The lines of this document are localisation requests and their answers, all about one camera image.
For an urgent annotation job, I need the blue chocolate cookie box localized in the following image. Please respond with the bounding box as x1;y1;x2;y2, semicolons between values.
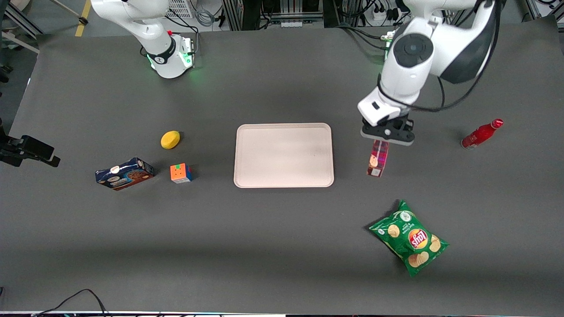
95;157;155;191

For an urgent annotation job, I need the red bottle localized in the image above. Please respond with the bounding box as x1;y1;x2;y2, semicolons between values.
460;118;505;151

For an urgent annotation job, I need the red cookie box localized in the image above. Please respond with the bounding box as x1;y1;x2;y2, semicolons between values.
367;140;390;178

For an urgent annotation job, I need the white power strip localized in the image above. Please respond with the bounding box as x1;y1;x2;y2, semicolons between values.
371;4;401;23

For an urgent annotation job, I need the yellow lemon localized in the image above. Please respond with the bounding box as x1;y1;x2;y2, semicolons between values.
160;130;181;150

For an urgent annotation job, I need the white rectangular tray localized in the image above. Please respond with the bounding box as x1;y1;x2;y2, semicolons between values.
234;123;335;189

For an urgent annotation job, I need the black looped cable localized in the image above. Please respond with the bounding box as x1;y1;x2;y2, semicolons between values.
34;289;110;317

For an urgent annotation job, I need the green chips bag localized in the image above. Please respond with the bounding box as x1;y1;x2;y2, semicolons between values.
368;199;450;278

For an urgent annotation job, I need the colourful puzzle cube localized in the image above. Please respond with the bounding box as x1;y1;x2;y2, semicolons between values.
170;163;193;184

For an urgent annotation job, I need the grey coiled cable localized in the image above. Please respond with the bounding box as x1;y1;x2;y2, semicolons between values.
194;8;217;28

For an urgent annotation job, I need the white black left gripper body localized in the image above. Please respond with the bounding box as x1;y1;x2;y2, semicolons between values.
357;87;416;147

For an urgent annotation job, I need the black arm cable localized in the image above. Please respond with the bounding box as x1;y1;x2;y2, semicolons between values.
377;0;504;113

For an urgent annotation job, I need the black clamp-mounted device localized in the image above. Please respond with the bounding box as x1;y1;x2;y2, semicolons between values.
0;118;61;168

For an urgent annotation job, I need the white perforated box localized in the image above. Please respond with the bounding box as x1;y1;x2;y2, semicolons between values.
166;0;195;20

